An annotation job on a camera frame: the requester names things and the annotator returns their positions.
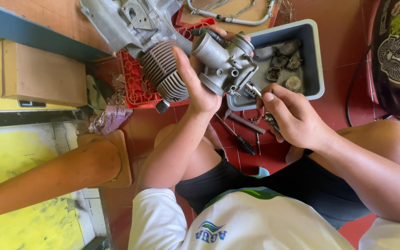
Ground person's right hand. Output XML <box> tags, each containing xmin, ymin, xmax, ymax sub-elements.
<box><xmin>256</xmin><ymin>83</ymin><xmax>339</xmax><ymax>150</ymax></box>

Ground person's left hand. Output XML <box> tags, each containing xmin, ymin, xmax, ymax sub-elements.
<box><xmin>171</xmin><ymin>25</ymin><xmax>255</xmax><ymax>117</ymax></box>

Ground grey metal carburetor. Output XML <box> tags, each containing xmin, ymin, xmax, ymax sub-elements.
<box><xmin>190</xmin><ymin>28</ymin><xmax>259</xmax><ymax>98</ymax></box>

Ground round grey metal cap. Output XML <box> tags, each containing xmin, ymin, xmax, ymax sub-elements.
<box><xmin>283</xmin><ymin>76</ymin><xmax>303</xmax><ymax>92</ymax></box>

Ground small grey carburetor part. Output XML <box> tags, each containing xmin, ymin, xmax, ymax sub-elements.
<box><xmin>266</xmin><ymin>67</ymin><xmax>282</xmax><ymax>83</ymax></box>
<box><xmin>270</xmin><ymin>55</ymin><xmax>289</xmax><ymax>69</ymax></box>
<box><xmin>286</xmin><ymin>56</ymin><xmax>303</xmax><ymax>72</ymax></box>

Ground grey metal chisel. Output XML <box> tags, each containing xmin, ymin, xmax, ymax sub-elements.
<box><xmin>224</xmin><ymin>109</ymin><xmax>267</xmax><ymax>135</ymax></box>

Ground grey plastic tray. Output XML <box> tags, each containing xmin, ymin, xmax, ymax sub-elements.
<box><xmin>226</xmin><ymin>19</ymin><xmax>325</xmax><ymax>112</ymax></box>

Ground person's left leg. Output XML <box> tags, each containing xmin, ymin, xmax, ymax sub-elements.
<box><xmin>154</xmin><ymin>124</ymin><xmax>227</xmax><ymax>181</ymax></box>

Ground teal sandal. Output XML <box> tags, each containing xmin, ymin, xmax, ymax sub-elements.
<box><xmin>250</xmin><ymin>166</ymin><xmax>271</xmax><ymax>179</ymax></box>

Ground red plastic crate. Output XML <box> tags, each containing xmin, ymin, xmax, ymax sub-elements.
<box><xmin>117</xmin><ymin>17</ymin><xmax>218</xmax><ymax>110</ymax></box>

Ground person's black shorts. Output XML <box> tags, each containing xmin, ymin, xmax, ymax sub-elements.
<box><xmin>175</xmin><ymin>149</ymin><xmax>373</xmax><ymax>230</ymax></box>

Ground domed grey float bowl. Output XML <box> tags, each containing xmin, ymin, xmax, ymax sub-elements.
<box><xmin>278</xmin><ymin>40</ymin><xmax>300</xmax><ymax>56</ymax></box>
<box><xmin>255</xmin><ymin>47</ymin><xmax>274</xmax><ymax>62</ymax></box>

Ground white bent tube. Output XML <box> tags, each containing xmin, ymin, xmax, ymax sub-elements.
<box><xmin>186</xmin><ymin>0</ymin><xmax>278</xmax><ymax>27</ymax></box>

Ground silver finned motorcycle engine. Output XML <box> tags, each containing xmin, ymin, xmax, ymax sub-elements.
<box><xmin>78</xmin><ymin>0</ymin><xmax>194</xmax><ymax>114</ymax></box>

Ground purple patterned rag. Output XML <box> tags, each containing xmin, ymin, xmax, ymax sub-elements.
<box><xmin>88</xmin><ymin>74</ymin><xmax>133</xmax><ymax>136</ymax></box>

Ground person's right leg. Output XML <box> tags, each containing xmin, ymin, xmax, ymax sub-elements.
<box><xmin>285</xmin><ymin>119</ymin><xmax>400</xmax><ymax>184</ymax></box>

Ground brown wooden sandal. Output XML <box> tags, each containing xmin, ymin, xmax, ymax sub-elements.
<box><xmin>76</xmin><ymin>129</ymin><xmax>133</xmax><ymax>189</ymax></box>

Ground green sandal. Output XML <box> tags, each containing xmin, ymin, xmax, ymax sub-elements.
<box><xmin>86</xmin><ymin>75</ymin><xmax>109</xmax><ymax>112</ymax></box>

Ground person's white shirt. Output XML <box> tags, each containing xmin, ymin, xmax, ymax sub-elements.
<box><xmin>128</xmin><ymin>187</ymin><xmax>400</xmax><ymax>250</ymax></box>

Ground black stickered helmet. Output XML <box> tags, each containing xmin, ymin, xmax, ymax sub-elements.
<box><xmin>371</xmin><ymin>0</ymin><xmax>400</xmax><ymax>119</ymax></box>

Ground brown cardboard box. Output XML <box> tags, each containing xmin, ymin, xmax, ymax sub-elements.
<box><xmin>0</xmin><ymin>39</ymin><xmax>88</xmax><ymax>108</ymax></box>

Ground blue-edged wooden table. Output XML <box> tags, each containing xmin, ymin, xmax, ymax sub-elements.
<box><xmin>0</xmin><ymin>0</ymin><xmax>114</xmax><ymax>64</ymax></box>

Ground wire ring clamp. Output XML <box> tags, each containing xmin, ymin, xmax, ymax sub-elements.
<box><xmin>242</xmin><ymin>107</ymin><xmax>265</xmax><ymax>125</ymax></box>

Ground long black-handled screwdriver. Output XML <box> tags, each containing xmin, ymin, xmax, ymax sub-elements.
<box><xmin>215</xmin><ymin>112</ymin><xmax>256</xmax><ymax>156</ymax></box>

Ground black cable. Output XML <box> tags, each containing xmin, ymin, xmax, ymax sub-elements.
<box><xmin>345</xmin><ymin>44</ymin><xmax>375</xmax><ymax>128</ymax></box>

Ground wooden board with wires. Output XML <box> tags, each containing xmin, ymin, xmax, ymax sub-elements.
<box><xmin>175</xmin><ymin>0</ymin><xmax>281</xmax><ymax>34</ymax></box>

